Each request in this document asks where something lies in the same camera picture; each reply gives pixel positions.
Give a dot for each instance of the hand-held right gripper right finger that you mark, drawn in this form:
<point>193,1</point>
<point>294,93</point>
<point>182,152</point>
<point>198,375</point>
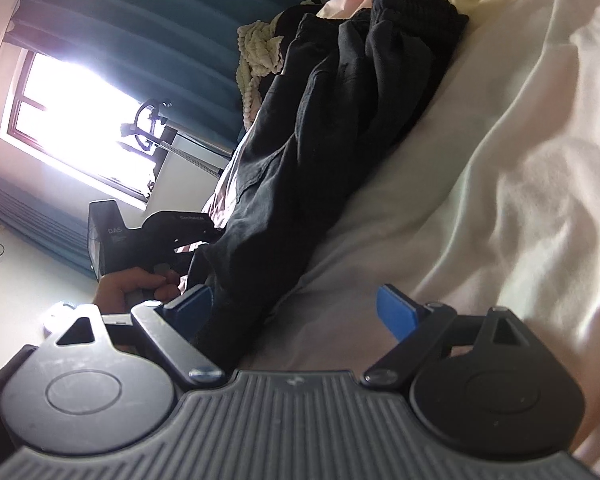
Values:
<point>397,310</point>

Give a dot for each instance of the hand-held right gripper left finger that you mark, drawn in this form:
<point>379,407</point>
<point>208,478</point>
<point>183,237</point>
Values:
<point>190,310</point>

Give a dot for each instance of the person's left hand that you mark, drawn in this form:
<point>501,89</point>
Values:
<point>125,287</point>

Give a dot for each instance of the narrow blue curtain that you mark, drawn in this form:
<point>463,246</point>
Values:
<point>40,220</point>

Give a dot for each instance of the garment steamer stand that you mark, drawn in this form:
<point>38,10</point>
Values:
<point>147,120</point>

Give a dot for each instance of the dark framed window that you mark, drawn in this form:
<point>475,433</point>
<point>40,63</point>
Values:
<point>70,110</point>

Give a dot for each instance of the pastel duvet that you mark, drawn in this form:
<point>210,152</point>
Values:
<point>505,210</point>

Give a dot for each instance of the wide blue curtain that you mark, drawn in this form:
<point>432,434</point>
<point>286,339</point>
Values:
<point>155,35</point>

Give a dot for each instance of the cream knitted blanket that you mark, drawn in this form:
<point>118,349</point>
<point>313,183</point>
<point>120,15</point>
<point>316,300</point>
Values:
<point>255,65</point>

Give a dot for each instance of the dark fluffy clothing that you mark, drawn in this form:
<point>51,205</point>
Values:
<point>286,22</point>

